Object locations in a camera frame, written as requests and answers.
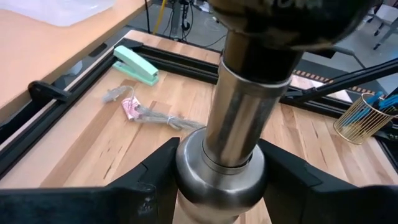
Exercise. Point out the silver lamp stand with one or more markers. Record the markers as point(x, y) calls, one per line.
point(236, 124)

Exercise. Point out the black aluminium table frame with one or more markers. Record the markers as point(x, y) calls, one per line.
point(186, 63)

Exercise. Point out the clear plastic storage bin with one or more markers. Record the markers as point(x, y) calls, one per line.
point(56, 11)

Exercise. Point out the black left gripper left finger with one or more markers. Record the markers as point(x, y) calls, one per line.
point(124, 205)

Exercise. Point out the black clamp knob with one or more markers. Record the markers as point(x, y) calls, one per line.
point(46, 91)

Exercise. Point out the beige desk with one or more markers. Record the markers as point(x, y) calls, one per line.
point(46, 56)

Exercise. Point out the clear plastic wrapper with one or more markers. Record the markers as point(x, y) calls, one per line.
point(132, 109)

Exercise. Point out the blue pen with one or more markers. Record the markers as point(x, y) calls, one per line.
point(388, 102)

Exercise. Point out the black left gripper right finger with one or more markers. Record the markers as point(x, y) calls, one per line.
point(311, 205)

